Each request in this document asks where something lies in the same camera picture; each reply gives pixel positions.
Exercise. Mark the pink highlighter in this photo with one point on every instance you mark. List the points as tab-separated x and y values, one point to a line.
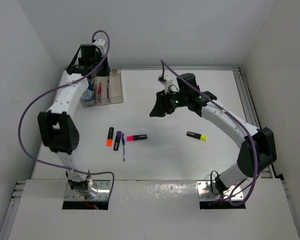
136	137

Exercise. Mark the blue tape roll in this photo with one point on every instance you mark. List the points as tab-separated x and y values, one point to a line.
87	98
91	85

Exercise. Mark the red gel pen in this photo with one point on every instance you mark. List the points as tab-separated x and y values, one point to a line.
97	96
99	91

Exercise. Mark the orange highlighter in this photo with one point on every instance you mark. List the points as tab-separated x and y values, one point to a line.
110	136

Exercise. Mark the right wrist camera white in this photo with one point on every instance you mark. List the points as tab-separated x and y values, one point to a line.
167	81

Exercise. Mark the pink gel pen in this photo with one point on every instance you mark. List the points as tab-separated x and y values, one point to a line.
108	87

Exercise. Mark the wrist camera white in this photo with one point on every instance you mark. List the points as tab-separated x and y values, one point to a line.
167	81
101	44

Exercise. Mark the metal base plate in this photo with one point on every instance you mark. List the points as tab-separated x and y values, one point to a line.
98	192
208	193

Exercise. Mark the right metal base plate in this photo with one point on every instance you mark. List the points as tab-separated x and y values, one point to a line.
208	193

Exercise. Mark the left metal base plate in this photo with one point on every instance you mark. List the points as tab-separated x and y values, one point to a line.
98	192

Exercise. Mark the purple highlighter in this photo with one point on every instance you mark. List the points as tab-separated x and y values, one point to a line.
117	140

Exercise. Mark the yellow highlighter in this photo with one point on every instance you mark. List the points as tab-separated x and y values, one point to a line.
197	136

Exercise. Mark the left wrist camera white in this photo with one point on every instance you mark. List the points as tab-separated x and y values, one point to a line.
101	44

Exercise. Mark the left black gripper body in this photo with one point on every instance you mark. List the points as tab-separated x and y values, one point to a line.
102	71

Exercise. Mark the clear acrylic organizer tray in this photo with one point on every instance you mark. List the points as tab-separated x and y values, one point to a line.
115	89

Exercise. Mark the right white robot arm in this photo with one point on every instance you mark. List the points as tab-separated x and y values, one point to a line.
257	149

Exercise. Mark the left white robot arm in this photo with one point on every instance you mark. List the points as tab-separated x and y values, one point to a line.
57	129

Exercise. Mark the blue capped pen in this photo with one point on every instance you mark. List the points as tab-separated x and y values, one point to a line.
123	147

